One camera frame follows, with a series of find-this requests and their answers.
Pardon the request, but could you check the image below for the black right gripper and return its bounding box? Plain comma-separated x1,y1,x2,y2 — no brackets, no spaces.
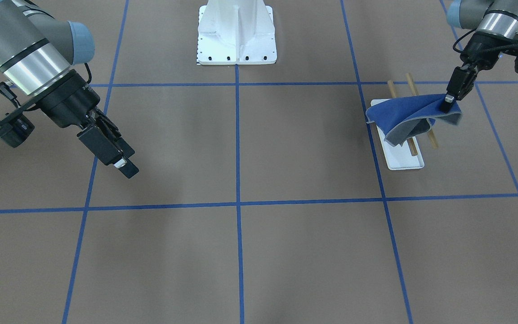
35,70,138,179

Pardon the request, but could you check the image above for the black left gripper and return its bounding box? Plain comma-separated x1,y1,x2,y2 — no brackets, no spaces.
440,31,518,113

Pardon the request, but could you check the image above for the blue microfibre towel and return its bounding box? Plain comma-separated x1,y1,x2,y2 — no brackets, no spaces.
366,94,462,146

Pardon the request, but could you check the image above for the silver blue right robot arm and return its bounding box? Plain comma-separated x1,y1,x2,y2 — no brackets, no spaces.
0,0,138,178

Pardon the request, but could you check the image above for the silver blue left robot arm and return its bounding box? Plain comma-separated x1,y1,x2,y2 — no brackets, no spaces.
440,0,518,113

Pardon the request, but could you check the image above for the white wooden towel rack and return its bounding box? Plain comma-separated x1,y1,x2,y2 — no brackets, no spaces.
371,72,439,171

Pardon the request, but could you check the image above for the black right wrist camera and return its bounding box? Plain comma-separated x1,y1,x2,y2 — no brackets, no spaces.
0,107,35,148

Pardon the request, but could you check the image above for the white pedestal column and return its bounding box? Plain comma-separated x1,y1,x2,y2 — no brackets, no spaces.
196,0,277,65

